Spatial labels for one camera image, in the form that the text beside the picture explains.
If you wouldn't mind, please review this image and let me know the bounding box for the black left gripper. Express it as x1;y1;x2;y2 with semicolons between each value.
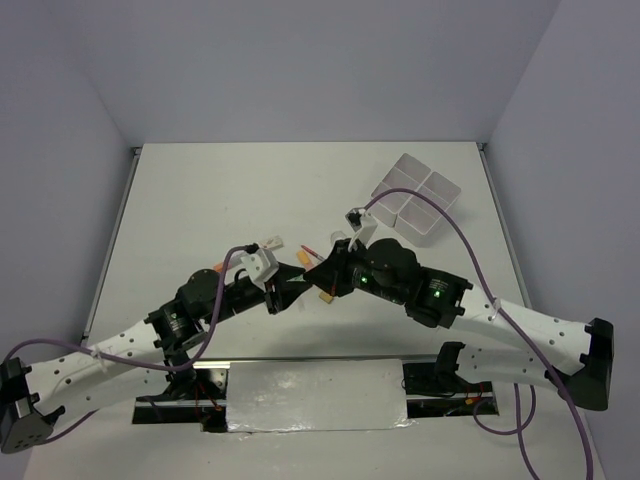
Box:
204;258;313;326

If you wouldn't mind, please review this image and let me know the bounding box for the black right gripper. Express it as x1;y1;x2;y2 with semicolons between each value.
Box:
304;237;405;305

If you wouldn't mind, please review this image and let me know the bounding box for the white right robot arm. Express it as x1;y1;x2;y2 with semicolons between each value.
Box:
304;239;614;411

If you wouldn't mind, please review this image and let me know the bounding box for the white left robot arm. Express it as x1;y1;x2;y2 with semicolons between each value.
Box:
1;264;311;454

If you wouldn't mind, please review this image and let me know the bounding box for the yellow eraser block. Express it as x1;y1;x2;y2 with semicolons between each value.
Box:
319;292;334;304

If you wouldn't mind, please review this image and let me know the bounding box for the yellow pink highlighter marker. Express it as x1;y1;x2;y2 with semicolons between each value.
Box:
296;250;313;268

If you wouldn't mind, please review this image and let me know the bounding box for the clear adhesive tape roll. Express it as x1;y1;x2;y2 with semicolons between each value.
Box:
330;231;348;242

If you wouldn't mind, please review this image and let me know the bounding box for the white staples box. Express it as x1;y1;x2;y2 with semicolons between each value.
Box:
260;235;284;251

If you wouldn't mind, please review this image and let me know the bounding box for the white right storage container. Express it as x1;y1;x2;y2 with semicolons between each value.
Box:
395;171;462;244

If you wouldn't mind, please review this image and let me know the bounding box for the white storage container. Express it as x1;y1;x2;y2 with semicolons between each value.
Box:
395;171;462;244
370;153;432;227

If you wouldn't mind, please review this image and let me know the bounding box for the white left storage container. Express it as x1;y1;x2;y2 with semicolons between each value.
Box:
370;153;432;227

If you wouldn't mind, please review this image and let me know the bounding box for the silver foil covered panel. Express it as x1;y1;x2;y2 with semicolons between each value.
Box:
226;359;410;433

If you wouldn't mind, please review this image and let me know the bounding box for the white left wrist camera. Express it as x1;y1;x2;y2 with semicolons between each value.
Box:
240;248;279;292

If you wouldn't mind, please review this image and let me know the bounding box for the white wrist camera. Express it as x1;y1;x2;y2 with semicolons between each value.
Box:
345;207;378;252
240;248;279;292

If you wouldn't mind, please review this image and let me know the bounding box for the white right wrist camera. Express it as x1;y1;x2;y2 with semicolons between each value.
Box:
345;207;378;252

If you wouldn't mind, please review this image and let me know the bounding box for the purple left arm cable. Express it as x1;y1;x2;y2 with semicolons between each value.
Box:
0;244;261;444

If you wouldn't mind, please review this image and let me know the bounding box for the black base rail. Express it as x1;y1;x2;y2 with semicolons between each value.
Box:
132;356;499;434

